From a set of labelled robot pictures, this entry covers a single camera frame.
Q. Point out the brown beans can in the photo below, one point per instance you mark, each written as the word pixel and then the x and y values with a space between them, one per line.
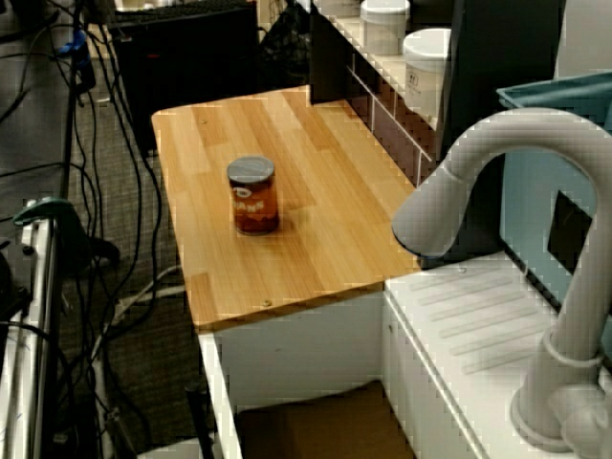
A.
pixel 253 201

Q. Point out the white toy sink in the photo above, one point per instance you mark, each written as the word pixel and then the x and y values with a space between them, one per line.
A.
pixel 478 325

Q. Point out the wooden countertop board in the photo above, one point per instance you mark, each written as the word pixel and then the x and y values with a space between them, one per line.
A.
pixel 296 201

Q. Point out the dark tile backsplash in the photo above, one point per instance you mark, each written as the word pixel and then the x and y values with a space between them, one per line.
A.
pixel 389 119

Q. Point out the beige backsplash shelf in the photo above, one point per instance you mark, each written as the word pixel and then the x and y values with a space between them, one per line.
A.
pixel 382 62

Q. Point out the white plastic jar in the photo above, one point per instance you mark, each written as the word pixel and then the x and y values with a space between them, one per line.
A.
pixel 425 67
pixel 385 26

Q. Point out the black computer case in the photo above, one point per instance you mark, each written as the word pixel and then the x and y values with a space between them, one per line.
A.
pixel 186 62

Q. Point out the thin black rod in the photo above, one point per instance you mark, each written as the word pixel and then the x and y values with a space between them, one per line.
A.
pixel 201 421

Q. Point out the blue plastic bin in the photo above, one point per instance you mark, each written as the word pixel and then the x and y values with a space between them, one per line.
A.
pixel 531 210

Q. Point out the black upright panel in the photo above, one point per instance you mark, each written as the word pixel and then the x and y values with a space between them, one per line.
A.
pixel 471 72

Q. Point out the grey toy faucet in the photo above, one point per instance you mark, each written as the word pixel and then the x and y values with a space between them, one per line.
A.
pixel 569 296

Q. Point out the blue tape piece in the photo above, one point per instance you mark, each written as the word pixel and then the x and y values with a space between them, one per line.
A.
pixel 72 45

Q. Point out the black camera stand pole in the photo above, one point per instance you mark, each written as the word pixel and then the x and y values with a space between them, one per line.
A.
pixel 72 119

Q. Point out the aluminium frame rail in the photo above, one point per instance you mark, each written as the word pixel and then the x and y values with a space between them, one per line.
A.
pixel 38 334

